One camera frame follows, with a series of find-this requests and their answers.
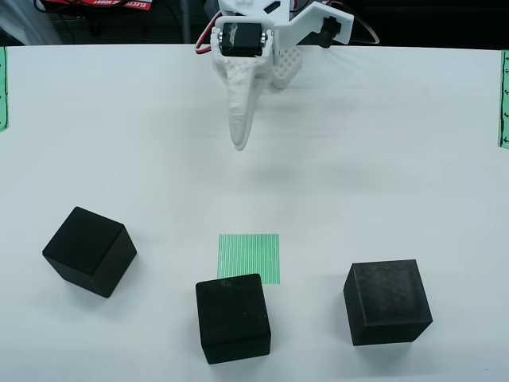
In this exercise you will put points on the camera board on white bracket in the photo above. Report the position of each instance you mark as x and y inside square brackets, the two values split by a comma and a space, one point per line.
[306, 24]

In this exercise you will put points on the red printed package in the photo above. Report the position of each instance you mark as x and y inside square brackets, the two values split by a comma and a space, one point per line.
[99, 4]

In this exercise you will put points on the green paper strip with arrows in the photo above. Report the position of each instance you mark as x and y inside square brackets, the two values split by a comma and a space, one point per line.
[3, 87]
[504, 99]

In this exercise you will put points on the black cube block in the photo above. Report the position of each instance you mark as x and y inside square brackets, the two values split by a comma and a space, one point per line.
[85, 246]
[232, 318]
[387, 298]

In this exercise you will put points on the white studded base plate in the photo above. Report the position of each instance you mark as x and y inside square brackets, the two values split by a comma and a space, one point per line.
[288, 65]

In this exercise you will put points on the green striped square marker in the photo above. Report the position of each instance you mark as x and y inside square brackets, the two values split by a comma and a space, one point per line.
[248, 254]

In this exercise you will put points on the white plastic sheet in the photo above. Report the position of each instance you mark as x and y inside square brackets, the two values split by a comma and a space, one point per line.
[24, 20]

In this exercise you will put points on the grey vertical pole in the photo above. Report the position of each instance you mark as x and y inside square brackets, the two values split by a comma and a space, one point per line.
[185, 22]

